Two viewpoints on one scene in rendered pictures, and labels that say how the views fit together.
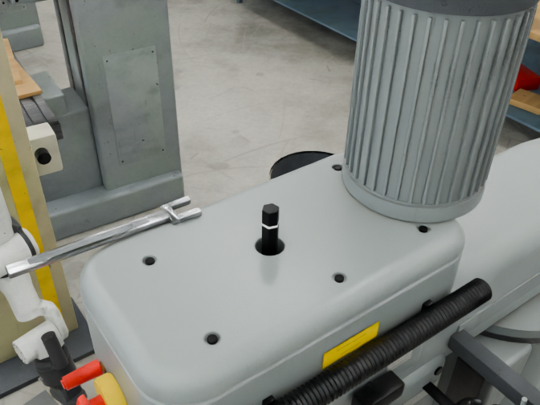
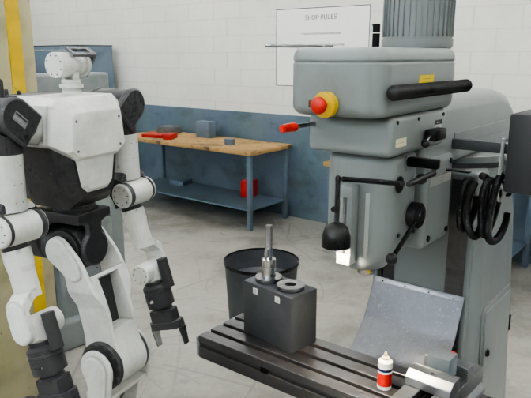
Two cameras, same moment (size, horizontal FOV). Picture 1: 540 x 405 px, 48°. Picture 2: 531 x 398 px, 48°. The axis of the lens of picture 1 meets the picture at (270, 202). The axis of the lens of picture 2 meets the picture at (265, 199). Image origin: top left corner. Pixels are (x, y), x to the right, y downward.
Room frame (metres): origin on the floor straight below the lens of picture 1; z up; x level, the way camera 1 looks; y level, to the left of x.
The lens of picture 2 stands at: (-0.88, 0.69, 1.87)
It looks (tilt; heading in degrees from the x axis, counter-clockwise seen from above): 14 degrees down; 344
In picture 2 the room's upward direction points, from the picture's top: straight up
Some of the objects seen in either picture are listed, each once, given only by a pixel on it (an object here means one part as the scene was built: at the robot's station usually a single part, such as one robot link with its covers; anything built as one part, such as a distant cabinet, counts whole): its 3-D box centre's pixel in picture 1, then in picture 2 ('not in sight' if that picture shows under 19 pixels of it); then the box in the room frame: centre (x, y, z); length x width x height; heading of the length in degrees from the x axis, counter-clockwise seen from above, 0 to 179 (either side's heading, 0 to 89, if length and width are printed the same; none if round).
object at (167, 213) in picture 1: (107, 236); (299, 46); (0.57, 0.20, 1.89); 0.24 x 0.04 x 0.01; 124
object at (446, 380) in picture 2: not in sight; (431, 381); (0.34, -0.09, 1.05); 0.12 x 0.06 x 0.04; 34
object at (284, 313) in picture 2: not in sight; (279, 309); (0.85, 0.16, 1.06); 0.22 x 0.12 x 0.20; 29
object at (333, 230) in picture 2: not in sight; (336, 234); (0.44, 0.14, 1.44); 0.07 x 0.07 x 0.06
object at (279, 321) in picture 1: (277, 285); (376, 79); (0.57, -0.01, 1.81); 0.47 x 0.26 x 0.16; 126
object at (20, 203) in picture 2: not in sight; (11, 198); (0.68, 0.91, 1.52); 0.13 x 0.12 x 0.22; 137
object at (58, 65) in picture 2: not in sight; (68, 69); (0.84, 0.76, 1.84); 0.10 x 0.07 x 0.09; 138
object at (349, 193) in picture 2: not in sight; (347, 224); (0.50, 0.09, 1.45); 0.04 x 0.04 x 0.21; 36
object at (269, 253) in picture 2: not in sight; (269, 242); (0.90, 0.19, 1.28); 0.03 x 0.03 x 0.11
